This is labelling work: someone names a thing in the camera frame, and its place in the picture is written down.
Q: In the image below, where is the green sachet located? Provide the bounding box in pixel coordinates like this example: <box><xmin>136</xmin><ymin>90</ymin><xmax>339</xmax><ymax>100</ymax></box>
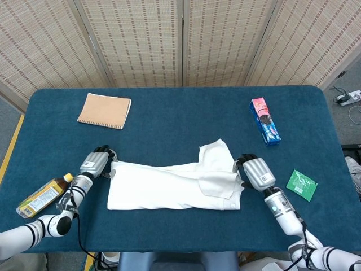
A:
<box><xmin>285</xmin><ymin>169</ymin><xmax>319</xmax><ymax>202</ymax></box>

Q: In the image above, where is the white t-shirt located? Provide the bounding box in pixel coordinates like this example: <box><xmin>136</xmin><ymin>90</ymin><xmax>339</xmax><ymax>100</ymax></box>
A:
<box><xmin>107</xmin><ymin>138</ymin><xmax>244</xmax><ymax>212</ymax></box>

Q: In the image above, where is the tan spiral notebook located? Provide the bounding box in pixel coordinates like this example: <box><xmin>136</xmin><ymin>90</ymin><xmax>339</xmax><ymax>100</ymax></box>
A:
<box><xmin>76</xmin><ymin>93</ymin><xmax>132</xmax><ymax>130</ymax></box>

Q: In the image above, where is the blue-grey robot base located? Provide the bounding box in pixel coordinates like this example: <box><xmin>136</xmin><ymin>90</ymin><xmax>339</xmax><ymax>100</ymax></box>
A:
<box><xmin>117</xmin><ymin>251</ymin><xmax>239</xmax><ymax>271</ymax></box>

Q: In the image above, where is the yellow-capped tea bottle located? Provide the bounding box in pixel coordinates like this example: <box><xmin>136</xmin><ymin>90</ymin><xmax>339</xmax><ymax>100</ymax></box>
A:
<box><xmin>16</xmin><ymin>172</ymin><xmax>75</xmax><ymax>218</ymax></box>

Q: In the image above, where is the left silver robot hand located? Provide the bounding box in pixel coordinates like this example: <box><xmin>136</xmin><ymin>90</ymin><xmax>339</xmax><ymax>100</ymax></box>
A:
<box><xmin>80</xmin><ymin>145</ymin><xmax>118</xmax><ymax>180</ymax></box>

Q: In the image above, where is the woven bamboo folding screen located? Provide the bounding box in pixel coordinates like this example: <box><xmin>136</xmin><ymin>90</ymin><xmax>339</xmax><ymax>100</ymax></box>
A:
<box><xmin>0</xmin><ymin>0</ymin><xmax>361</xmax><ymax>113</ymax></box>

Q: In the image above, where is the blue cookie box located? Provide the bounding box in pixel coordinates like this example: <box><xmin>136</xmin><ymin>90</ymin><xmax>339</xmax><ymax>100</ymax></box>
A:
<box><xmin>249</xmin><ymin>97</ymin><xmax>282</xmax><ymax>147</ymax></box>

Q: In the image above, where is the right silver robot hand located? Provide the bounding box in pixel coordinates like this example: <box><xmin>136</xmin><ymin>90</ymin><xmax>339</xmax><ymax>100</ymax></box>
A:
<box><xmin>232</xmin><ymin>153</ymin><xmax>276</xmax><ymax>191</ymax></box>

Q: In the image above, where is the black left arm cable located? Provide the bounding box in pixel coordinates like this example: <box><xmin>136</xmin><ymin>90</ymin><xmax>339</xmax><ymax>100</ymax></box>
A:
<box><xmin>56</xmin><ymin>186</ymin><xmax>113</xmax><ymax>269</ymax></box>

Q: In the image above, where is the black stand base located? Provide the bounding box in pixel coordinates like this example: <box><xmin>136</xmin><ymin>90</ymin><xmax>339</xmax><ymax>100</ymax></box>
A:
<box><xmin>341</xmin><ymin>143</ymin><xmax>361</xmax><ymax>159</ymax></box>

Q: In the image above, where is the white power strip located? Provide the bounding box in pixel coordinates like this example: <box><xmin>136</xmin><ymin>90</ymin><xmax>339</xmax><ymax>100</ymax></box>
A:
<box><xmin>335</xmin><ymin>90</ymin><xmax>361</xmax><ymax>107</ymax></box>

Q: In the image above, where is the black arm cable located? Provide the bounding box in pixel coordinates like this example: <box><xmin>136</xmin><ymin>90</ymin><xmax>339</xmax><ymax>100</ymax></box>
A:
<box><xmin>293</xmin><ymin>208</ymin><xmax>319</xmax><ymax>268</ymax></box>
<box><xmin>56</xmin><ymin>186</ymin><xmax>113</xmax><ymax>269</ymax></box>

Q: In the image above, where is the white floor cable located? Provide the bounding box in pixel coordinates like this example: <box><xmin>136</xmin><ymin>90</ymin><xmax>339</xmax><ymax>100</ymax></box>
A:
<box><xmin>348</xmin><ymin>104</ymin><xmax>361</xmax><ymax>125</ymax></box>

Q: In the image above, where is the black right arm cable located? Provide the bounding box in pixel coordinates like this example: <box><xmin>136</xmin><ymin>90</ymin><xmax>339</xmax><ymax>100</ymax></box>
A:
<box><xmin>293</xmin><ymin>208</ymin><xmax>319</xmax><ymax>268</ymax></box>

